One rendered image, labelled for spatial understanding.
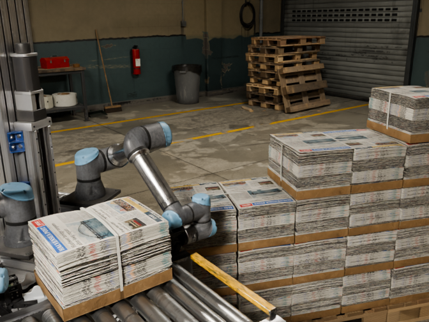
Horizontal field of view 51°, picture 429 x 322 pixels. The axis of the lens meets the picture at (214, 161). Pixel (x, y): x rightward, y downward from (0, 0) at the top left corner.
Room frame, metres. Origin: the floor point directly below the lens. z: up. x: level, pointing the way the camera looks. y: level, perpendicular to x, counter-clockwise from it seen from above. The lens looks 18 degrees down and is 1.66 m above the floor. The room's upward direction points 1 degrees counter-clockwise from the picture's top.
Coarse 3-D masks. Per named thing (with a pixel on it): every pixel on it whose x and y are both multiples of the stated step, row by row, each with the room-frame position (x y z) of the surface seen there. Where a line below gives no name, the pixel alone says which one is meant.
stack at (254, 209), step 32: (192, 192) 2.10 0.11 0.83; (224, 192) 2.14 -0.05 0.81; (256, 192) 2.09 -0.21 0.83; (384, 192) 2.10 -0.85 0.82; (224, 224) 1.89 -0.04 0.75; (256, 224) 1.93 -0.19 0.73; (288, 224) 1.97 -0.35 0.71; (320, 224) 2.01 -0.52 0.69; (352, 224) 2.05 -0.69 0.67; (224, 256) 1.88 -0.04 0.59; (256, 256) 1.92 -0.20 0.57; (288, 256) 1.96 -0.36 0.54; (320, 256) 2.01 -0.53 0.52; (352, 256) 2.05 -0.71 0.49; (384, 256) 2.10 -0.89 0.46; (288, 288) 1.97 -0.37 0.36; (320, 288) 2.02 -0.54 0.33; (352, 288) 2.06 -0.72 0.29; (384, 288) 2.11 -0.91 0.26; (256, 320) 1.92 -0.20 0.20; (320, 320) 2.03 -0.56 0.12; (384, 320) 2.11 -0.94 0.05
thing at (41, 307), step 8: (176, 256) 1.52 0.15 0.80; (184, 256) 1.52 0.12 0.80; (184, 264) 1.51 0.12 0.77; (192, 272) 1.53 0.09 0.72; (40, 304) 1.23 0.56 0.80; (48, 304) 1.23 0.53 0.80; (128, 304) 1.37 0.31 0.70; (16, 312) 1.19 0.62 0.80; (24, 312) 1.19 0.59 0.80; (32, 312) 1.18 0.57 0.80; (40, 312) 1.19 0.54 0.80; (112, 312) 1.33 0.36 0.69; (0, 320) 1.15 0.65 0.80; (8, 320) 1.15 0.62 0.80; (16, 320) 1.15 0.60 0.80; (40, 320) 1.19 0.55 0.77
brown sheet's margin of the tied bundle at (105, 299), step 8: (40, 280) 1.29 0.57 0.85; (48, 296) 1.24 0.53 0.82; (104, 296) 1.20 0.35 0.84; (112, 296) 1.22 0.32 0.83; (56, 304) 1.17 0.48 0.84; (80, 304) 1.16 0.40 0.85; (88, 304) 1.17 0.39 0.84; (96, 304) 1.19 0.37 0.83; (104, 304) 1.20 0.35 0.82; (64, 312) 1.13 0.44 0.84; (72, 312) 1.14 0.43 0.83; (80, 312) 1.15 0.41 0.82; (64, 320) 1.13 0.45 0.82
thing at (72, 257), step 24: (48, 216) 1.39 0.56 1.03; (72, 216) 1.40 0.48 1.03; (48, 240) 1.21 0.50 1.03; (72, 240) 1.21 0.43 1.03; (96, 240) 1.21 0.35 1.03; (48, 264) 1.22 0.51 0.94; (72, 264) 1.15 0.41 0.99; (96, 264) 1.20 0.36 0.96; (48, 288) 1.25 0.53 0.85; (72, 288) 1.15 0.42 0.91; (96, 288) 1.20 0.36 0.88
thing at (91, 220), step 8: (88, 208) 1.47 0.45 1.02; (80, 216) 1.40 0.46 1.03; (88, 216) 1.40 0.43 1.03; (96, 224) 1.33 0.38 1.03; (112, 224) 1.32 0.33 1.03; (104, 232) 1.27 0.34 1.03; (120, 232) 1.27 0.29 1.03; (112, 240) 1.23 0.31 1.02; (120, 240) 1.25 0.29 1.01; (112, 248) 1.23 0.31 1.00; (120, 248) 1.25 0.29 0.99; (112, 256) 1.23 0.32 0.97; (112, 264) 1.23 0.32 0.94; (112, 272) 1.23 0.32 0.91; (112, 280) 1.23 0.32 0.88; (128, 280) 1.26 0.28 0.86; (112, 288) 1.22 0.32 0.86
